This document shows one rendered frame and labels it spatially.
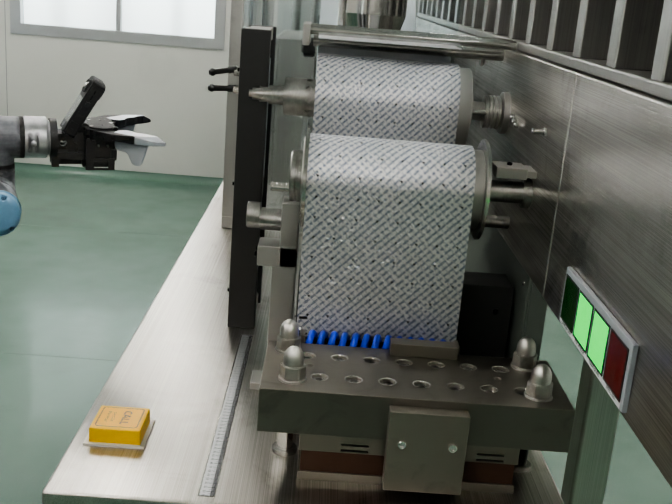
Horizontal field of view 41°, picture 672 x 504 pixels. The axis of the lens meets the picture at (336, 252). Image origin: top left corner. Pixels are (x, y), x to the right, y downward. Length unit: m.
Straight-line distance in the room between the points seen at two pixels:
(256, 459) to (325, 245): 0.31
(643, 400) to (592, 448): 0.74
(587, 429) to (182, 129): 5.66
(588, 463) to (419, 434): 0.53
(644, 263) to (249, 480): 0.59
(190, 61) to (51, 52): 1.02
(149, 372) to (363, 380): 0.44
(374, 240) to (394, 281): 0.07
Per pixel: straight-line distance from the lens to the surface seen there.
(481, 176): 1.29
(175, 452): 1.27
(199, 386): 1.45
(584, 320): 1.03
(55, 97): 7.15
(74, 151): 1.74
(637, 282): 0.91
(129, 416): 1.31
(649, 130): 0.91
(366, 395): 1.15
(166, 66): 6.93
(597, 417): 1.59
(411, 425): 1.15
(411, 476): 1.18
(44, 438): 3.23
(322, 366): 1.22
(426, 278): 1.30
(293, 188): 1.29
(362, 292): 1.30
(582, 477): 1.64
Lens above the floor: 1.52
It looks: 16 degrees down
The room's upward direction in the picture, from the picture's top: 5 degrees clockwise
